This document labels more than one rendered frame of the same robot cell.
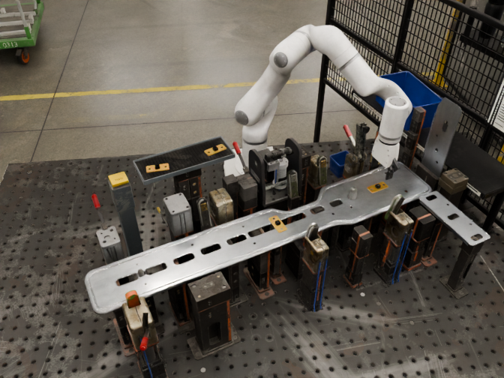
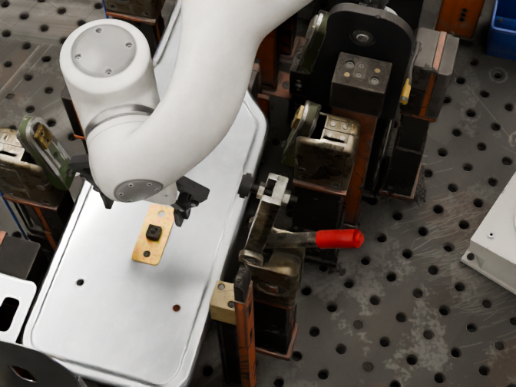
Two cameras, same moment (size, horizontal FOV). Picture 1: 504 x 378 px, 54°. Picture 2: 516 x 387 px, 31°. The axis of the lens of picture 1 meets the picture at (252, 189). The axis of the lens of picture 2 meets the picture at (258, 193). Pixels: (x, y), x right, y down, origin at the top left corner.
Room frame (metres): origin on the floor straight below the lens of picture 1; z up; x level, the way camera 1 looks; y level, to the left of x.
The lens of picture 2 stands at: (1.95, -0.79, 2.10)
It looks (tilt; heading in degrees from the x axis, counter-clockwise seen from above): 63 degrees down; 133
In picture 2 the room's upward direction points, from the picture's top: 1 degrees counter-clockwise
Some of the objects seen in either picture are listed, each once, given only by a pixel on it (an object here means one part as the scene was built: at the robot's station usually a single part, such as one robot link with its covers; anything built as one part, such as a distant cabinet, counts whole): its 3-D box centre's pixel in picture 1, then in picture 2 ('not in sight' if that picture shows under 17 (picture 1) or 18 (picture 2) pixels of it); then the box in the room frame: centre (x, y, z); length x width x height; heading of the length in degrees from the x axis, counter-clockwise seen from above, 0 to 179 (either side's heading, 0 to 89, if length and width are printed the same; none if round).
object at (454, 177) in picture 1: (443, 208); not in sight; (1.51, -0.82, 0.88); 0.08 x 0.08 x 0.36; 27
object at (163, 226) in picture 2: (377, 186); (153, 233); (1.50, -0.51, 1.01); 0.08 x 0.04 x 0.01; 117
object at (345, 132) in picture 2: (313, 193); (322, 194); (1.60, -0.27, 0.88); 0.11 x 0.09 x 0.37; 27
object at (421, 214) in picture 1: (414, 238); (28, 293); (1.37, -0.66, 0.84); 0.11 x 0.10 x 0.28; 27
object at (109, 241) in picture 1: (117, 268); not in sight; (1.18, 0.51, 0.88); 0.11 x 0.10 x 0.36; 27
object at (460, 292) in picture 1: (463, 263); not in sight; (1.23, -0.82, 0.84); 0.11 x 0.06 x 0.29; 27
